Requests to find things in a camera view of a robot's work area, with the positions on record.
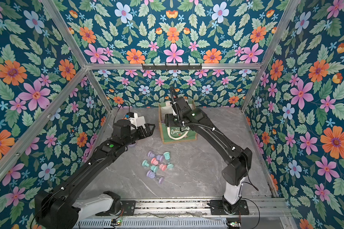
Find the green canvas Christmas bag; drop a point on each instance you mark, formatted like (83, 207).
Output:
(171, 135)

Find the green hourglass left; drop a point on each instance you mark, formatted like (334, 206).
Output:
(145, 164)

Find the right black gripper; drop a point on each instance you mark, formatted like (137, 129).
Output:
(174, 122)

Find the purple hourglass bottom left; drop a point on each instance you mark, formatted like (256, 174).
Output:
(150, 174)

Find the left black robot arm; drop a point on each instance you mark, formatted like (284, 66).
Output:
(62, 208)

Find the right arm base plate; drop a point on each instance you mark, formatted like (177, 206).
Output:
(220, 207)

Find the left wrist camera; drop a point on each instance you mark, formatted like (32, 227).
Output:
(134, 118)

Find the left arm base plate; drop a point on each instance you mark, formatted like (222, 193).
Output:
(127, 208)

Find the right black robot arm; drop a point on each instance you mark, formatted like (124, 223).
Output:
(238, 160)

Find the black hook rail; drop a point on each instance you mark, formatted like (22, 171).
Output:
(167, 67)

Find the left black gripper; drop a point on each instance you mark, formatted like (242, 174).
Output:
(148, 132)

